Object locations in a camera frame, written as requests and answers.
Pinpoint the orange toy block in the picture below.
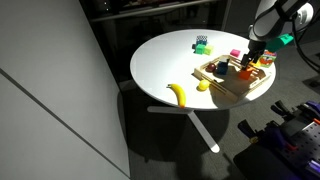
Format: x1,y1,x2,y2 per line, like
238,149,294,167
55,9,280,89
239,67,254,80

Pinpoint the yellow lemon toy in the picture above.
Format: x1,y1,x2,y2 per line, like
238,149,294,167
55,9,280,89
198,80,210,91

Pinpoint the black cart with clamps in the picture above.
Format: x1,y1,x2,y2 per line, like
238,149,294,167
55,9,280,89
233,101,320,180

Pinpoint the pink toy block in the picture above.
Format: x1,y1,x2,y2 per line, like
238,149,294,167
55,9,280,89
230,49,241,57

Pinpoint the wooden tray box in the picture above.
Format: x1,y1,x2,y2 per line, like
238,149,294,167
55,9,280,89
193,55,272,102

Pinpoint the round white table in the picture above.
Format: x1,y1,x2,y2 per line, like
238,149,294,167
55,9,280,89
130,29,276,153

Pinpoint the colourful soft fabric cube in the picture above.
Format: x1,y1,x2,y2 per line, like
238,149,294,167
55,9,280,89
259,50,277,68

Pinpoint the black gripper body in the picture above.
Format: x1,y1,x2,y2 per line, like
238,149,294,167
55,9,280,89
241,40,266,66

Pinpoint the dark red ball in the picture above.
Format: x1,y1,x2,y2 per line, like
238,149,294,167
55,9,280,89
206,63,216,72

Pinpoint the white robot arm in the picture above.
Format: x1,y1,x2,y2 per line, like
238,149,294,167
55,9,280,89
241,0,314,68

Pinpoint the lime green toy block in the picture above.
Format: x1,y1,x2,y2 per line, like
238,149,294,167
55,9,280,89
204,45,214,55

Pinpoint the yellow toy banana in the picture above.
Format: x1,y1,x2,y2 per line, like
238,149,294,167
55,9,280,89
167,84,186,108

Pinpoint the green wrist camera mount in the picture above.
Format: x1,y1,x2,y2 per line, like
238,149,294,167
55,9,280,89
266,34,294,52

